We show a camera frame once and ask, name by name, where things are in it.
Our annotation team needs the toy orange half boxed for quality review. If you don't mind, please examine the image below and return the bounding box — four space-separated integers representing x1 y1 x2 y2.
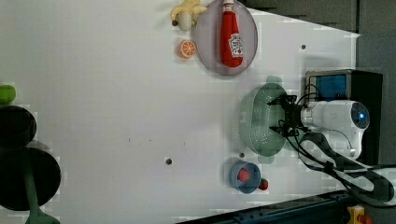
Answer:
178 40 196 59

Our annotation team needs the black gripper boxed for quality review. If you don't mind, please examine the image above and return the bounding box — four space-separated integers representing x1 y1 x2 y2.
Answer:
267 95 302 137

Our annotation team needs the toy strawberry in bowl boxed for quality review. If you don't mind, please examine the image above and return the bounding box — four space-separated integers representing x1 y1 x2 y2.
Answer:
237 168 250 183

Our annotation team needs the small black pot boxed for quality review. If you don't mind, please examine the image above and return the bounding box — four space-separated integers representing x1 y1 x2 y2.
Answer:
0 105 36 148

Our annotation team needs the toy strawberry on table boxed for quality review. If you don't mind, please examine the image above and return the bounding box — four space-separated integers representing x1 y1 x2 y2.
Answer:
259 179 269 190

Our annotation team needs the large black pan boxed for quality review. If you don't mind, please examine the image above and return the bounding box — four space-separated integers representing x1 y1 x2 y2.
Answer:
0 147 62 211

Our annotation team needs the grey round plate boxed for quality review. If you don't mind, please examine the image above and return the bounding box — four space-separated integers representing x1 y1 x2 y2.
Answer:
194 0 258 76

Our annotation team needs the mint green plastic strainer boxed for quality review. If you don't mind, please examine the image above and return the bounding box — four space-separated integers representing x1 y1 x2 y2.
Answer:
239 82 287 164

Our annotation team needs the red ketchup bottle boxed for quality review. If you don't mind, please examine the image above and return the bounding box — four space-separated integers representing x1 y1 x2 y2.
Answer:
219 0 244 68

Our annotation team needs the green spatula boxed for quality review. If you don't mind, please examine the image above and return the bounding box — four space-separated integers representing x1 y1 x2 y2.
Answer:
21 153 61 224

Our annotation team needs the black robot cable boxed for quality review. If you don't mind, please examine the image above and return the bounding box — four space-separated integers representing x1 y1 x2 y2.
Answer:
278 83 396 209

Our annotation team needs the blue metal frame rail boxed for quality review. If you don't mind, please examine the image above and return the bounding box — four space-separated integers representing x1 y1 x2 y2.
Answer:
178 190 357 224

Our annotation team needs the black silver toaster oven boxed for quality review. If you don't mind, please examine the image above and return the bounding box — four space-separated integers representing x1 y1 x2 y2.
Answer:
305 69 383 165

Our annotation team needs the green toy fruit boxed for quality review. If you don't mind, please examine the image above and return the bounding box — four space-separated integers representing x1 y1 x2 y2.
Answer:
0 85 16 105

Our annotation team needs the blue small bowl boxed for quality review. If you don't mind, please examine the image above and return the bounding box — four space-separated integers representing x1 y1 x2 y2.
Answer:
229 161 262 194

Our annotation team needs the toy peeled banana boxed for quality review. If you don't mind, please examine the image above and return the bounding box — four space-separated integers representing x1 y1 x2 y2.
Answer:
170 0 207 31

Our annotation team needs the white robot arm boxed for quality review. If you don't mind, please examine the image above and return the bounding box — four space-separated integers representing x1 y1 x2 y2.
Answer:
268 95 395 208

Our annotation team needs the yellow emergency stop button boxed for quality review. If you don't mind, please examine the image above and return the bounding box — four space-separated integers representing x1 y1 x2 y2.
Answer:
347 205 373 224

